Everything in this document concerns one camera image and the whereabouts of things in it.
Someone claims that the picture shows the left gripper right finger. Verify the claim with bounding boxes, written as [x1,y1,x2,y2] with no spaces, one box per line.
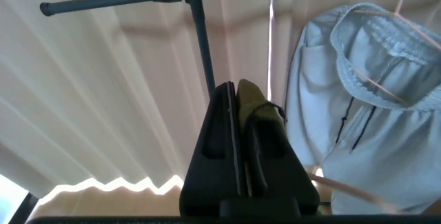
[243,112,320,217]

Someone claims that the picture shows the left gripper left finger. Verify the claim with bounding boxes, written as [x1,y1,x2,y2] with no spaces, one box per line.
[179,81,248,217]

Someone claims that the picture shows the green garment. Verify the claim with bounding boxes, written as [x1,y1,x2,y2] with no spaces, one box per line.
[236,79,289,141]

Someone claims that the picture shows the pale grey shorts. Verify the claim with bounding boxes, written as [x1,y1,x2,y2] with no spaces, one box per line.
[285,2,441,215]

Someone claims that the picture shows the pink clothes hanger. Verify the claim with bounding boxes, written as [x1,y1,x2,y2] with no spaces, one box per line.
[308,172,400,214]
[353,0,441,106]

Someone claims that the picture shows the black clothes rack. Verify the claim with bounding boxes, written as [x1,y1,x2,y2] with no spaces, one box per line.
[39,0,373,99]

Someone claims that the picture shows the beige curtain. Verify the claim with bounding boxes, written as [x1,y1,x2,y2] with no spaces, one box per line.
[0,0,441,199]

